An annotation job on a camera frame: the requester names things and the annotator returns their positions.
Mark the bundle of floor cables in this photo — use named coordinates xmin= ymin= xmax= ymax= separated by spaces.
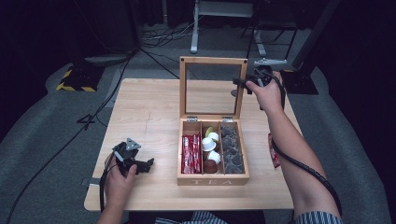
xmin=140 ymin=21 xmax=201 ymax=49

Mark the thin black floor cable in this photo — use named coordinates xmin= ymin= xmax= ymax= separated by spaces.
xmin=139 ymin=47 xmax=200 ymax=81

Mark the person's right hand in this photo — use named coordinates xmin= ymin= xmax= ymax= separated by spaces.
xmin=245 ymin=71 xmax=286 ymax=116

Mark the person's left hand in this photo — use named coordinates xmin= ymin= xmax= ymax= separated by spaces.
xmin=104 ymin=156 xmax=138 ymax=205

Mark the grey tape strip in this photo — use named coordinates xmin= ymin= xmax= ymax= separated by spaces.
xmin=80 ymin=176 xmax=102 ymax=188

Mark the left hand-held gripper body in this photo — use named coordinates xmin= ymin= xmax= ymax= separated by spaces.
xmin=112 ymin=137 xmax=142 ymax=175

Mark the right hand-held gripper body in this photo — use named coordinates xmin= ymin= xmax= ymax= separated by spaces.
xmin=253 ymin=57 xmax=288 ymax=88

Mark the brown coffee capsule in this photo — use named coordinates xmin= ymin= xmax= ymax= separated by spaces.
xmin=203 ymin=159 xmax=219 ymax=175

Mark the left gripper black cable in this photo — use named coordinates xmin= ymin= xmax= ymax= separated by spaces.
xmin=99 ymin=151 xmax=121 ymax=213

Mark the red stick packet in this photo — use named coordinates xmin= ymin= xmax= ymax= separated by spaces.
xmin=181 ymin=134 xmax=191 ymax=175
xmin=195 ymin=133 xmax=203 ymax=175
xmin=189 ymin=133 xmax=198 ymax=175
xmin=267 ymin=133 xmax=281 ymax=169

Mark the pile of dark capsules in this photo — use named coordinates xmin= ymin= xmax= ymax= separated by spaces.
xmin=219 ymin=123 xmax=245 ymax=175

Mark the grey flat stand base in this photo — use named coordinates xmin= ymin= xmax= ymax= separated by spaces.
xmin=84 ymin=54 xmax=133 ymax=65

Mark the white desk frame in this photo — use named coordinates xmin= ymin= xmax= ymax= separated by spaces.
xmin=190 ymin=0 xmax=268 ymax=58

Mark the black base with hazard tape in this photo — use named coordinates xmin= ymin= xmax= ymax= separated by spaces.
xmin=279 ymin=68 xmax=319 ymax=95
xmin=55 ymin=63 xmax=106 ymax=93

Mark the black metal chair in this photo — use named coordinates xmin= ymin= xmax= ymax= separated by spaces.
xmin=240 ymin=17 xmax=299 ymax=63

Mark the wooden tea box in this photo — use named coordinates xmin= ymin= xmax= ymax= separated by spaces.
xmin=176 ymin=55 xmax=251 ymax=187

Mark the long black floor cable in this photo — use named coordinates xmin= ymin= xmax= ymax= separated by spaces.
xmin=5 ymin=48 xmax=139 ymax=224

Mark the striped shirt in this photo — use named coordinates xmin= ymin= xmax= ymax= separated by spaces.
xmin=154 ymin=210 xmax=344 ymax=224

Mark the dark slanted stand pole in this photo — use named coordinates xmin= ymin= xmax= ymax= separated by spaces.
xmin=291 ymin=0 xmax=343 ymax=71

